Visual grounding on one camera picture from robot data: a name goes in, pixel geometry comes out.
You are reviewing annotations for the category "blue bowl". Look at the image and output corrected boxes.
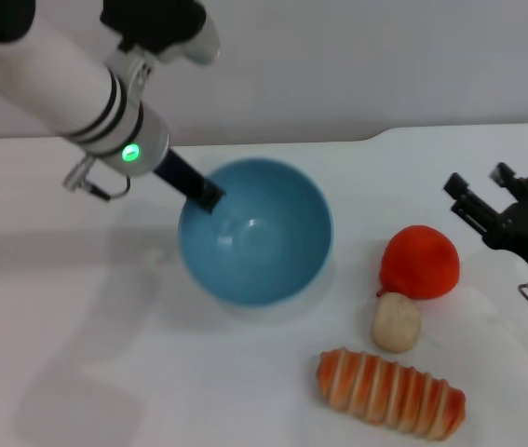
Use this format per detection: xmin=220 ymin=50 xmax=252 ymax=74
xmin=178 ymin=157 xmax=334 ymax=307

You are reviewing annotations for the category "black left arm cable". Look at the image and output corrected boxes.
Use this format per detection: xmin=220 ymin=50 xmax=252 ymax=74
xmin=61 ymin=156 xmax=134 ymax=203

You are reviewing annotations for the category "beige potato toy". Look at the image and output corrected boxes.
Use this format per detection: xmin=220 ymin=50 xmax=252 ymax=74
xmin=371 ymin=291 xmax=422 ymax=354

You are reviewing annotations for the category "orange striped bread loaf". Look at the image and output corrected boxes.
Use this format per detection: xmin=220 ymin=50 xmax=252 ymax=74
xmin=315 ymin=347 xmax=467 ymax=441

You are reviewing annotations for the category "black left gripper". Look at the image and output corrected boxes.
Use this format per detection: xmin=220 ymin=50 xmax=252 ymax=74
xmin=152 ymin=148 xmax=226 ymax=215

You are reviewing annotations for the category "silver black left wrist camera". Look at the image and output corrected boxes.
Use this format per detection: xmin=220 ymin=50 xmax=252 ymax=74
xmin=99 ymin=0 xmax=222 ymax=66

